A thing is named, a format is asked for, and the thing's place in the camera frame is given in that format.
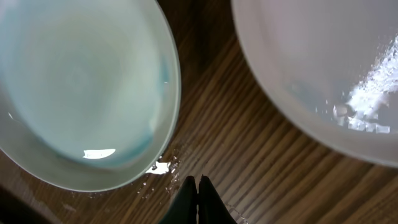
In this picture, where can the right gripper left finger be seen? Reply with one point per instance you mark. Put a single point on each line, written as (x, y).
(183, 209)

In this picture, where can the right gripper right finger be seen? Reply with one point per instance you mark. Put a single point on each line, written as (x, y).
(211, 209)

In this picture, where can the large white plate blue smear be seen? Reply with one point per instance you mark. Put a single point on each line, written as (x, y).
(90, 90)

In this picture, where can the white plate blue streak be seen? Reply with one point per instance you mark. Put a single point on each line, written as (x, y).
(330, 66)

